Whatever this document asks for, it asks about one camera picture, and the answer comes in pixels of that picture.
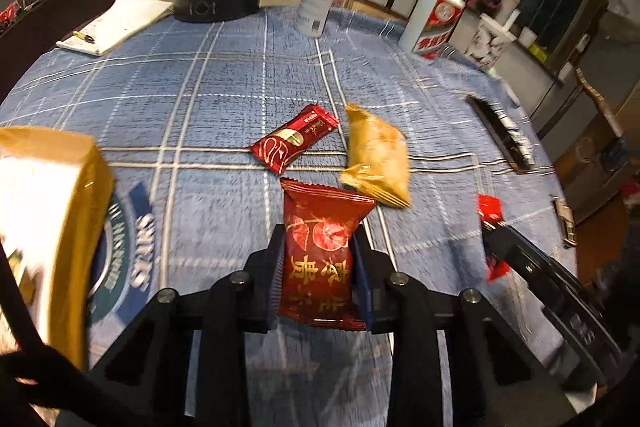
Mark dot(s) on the slim red snack packet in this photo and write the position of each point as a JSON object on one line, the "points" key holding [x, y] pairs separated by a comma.
{"points": [[278, 149]]}

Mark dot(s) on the blue plaid tablecloth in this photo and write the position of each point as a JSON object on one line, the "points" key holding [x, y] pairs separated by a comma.
{"points": [[177, 107]]}

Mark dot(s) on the yellow cardboard tray box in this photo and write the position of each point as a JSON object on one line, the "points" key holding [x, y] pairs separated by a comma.
{"points": [[55, 189]]}

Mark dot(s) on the black remote control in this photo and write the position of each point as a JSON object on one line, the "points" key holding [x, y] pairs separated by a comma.
{"points": [[512, 142]]}

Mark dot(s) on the white red liquor bottle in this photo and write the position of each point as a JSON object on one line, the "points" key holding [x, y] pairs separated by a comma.
{"points": [[430, 26]]}

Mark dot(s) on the golden yellow snack packet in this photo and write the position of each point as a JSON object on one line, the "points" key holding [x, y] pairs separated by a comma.
{"points": [[377, 158]]}

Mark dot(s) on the dark wooden sideboard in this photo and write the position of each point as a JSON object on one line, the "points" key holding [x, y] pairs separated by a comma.
{"points": [[37, 30]]}

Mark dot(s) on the white notepad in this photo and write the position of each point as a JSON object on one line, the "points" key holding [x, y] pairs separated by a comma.
{"points": [[121, 21]]}

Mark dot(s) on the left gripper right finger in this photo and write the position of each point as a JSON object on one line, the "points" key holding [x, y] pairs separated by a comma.
{"points": [[372, 269]]}

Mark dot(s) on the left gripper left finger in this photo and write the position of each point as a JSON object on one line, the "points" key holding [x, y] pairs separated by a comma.
{"points": [[266, 275]]}

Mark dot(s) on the white paper cup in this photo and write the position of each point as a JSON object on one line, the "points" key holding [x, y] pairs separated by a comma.
{"points": [[488, 43]]}

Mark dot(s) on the large red snack packet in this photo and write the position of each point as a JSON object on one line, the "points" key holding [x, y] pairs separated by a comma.
{"points": [[319, 221]]}

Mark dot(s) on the small red candy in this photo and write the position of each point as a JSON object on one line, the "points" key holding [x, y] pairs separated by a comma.
{"points": [[491, 218]]}

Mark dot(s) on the wooden chair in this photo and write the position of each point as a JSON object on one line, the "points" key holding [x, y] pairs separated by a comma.
{"points": [[588, 167]]}

